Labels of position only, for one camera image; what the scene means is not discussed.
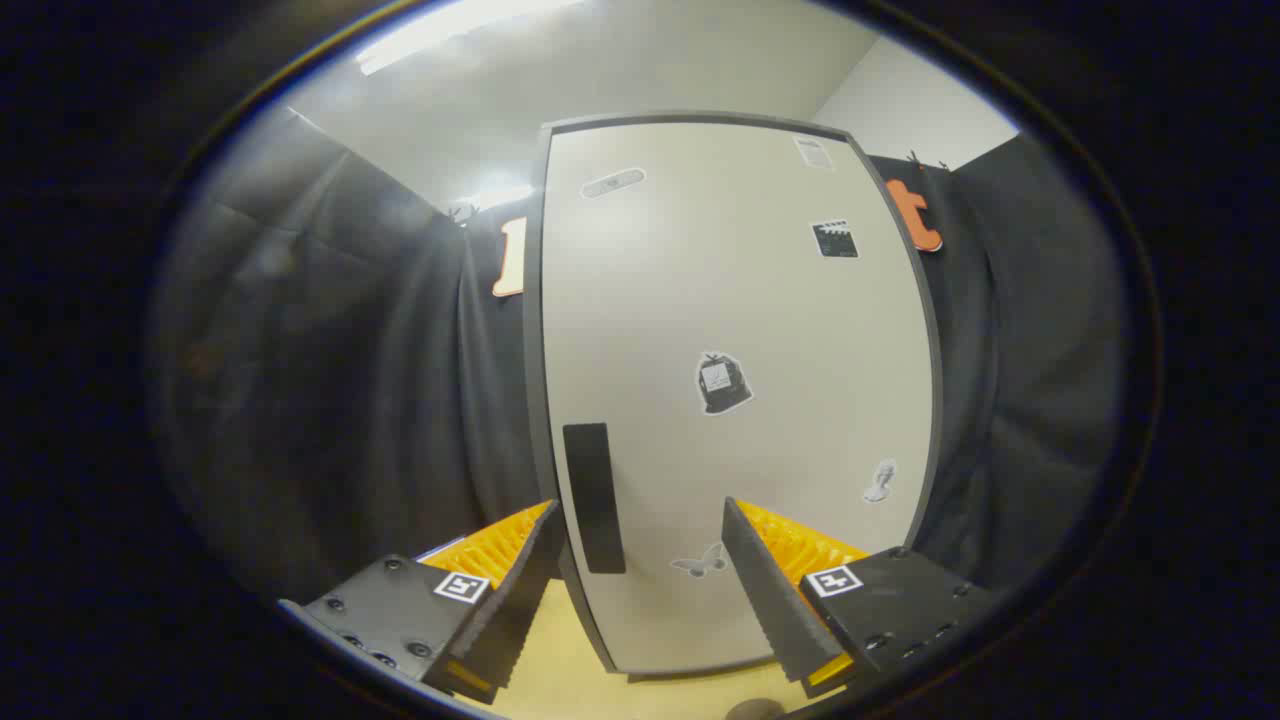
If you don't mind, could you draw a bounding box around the grey shoe cabinet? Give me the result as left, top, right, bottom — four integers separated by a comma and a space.
522, 110, 946, 681

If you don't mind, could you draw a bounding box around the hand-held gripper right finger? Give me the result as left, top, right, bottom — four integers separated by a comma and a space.
720, 495, 999, 701

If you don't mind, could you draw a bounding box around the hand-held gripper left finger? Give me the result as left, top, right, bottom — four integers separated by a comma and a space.
278, 498, 566, 706

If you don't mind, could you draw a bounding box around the black backdrop cloth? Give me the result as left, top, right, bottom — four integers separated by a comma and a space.
150, 105, 1126, 611

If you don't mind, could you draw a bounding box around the black door handle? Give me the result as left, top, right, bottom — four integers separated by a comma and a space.
563, 423, 627, 575

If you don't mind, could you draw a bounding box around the white shoe cabinet door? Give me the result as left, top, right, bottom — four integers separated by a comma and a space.
540, 122, 936, 676

